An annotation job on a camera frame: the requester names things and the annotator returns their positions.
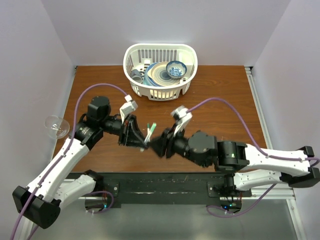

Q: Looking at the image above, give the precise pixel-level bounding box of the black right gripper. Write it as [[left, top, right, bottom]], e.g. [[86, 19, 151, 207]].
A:
[[144, 124, 207, 170]]

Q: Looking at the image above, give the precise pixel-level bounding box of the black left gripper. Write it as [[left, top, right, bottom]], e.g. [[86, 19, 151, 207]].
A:
[[100, 112, 149, 147]]

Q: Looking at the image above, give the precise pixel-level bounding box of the white pen green tip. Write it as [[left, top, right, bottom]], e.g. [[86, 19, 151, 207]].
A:
[[144, 129, 151, 144]]

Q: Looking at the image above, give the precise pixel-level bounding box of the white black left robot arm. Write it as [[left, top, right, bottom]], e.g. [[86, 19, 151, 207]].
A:
[[12, 95, 148, 229]]

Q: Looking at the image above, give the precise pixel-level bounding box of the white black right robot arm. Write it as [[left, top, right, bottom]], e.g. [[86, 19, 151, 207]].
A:
[[148, 128, 320, 197]]

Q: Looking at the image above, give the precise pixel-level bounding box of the grey blue mug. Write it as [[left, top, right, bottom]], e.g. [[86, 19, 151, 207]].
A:
[[130, 69, 143, 84]]

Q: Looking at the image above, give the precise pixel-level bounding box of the beige blue plate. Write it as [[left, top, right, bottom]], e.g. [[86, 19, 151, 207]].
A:
[[143, 62, 180, 87]]

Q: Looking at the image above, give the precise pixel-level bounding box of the white plastic dish basket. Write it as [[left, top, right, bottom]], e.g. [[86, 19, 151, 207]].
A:
[[123, 43, 198, 101]]

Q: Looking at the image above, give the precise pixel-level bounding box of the blue patterned bowl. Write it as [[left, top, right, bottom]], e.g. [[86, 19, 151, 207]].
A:
[[165, 60, 188, 79]]

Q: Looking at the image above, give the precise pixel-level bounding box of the clear wine glass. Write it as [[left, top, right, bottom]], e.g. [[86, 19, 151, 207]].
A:
[[44, 115, 70, 139]]

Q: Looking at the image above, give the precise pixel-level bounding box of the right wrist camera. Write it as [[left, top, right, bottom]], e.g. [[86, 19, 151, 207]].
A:
[[170, 105, 193, 136]]

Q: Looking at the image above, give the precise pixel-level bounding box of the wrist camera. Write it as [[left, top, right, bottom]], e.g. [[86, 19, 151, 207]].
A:
[[119, 94, 138, 123], [170, 105, 193, 136]]

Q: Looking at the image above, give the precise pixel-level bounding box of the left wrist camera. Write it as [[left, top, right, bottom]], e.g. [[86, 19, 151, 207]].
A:
[[119, 94, 138, 123]]

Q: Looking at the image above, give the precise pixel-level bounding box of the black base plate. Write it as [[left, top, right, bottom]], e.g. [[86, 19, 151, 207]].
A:
[[74, 171, 253, 210]]

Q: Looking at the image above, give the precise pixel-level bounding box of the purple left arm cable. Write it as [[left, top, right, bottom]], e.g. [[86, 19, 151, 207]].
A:
[[11, 83, 130, 240]]

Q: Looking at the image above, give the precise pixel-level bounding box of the aluminium frame rail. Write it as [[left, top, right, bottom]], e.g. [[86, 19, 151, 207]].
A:
[[244, 66, 307, 240]]

